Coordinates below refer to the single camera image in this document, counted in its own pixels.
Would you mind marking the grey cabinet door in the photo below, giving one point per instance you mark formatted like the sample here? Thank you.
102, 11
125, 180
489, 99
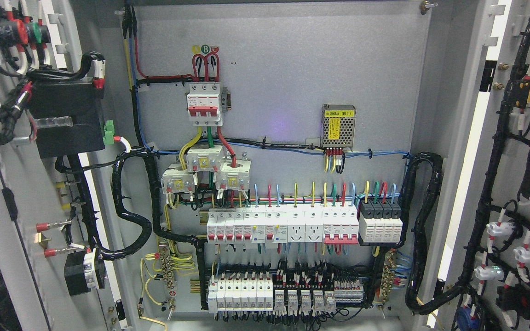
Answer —
490, 256
29, 196

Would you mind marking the white current transformer group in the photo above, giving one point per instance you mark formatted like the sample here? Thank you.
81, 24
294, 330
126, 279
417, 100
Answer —
206, 159

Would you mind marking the metal mesh power supply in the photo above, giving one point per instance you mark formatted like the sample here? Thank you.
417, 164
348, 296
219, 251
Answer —
338, 125

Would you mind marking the white socket breaker row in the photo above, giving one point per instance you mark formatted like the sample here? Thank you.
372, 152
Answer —
284, 224

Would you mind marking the white red main breaker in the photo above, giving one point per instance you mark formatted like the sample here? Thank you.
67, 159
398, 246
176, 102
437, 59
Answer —
205, 104

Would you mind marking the lower relay terminal row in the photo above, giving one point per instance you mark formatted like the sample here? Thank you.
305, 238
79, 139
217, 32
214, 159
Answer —
286, 292

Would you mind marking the black white surge protector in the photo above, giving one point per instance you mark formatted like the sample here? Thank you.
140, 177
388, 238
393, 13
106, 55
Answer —
380, 224

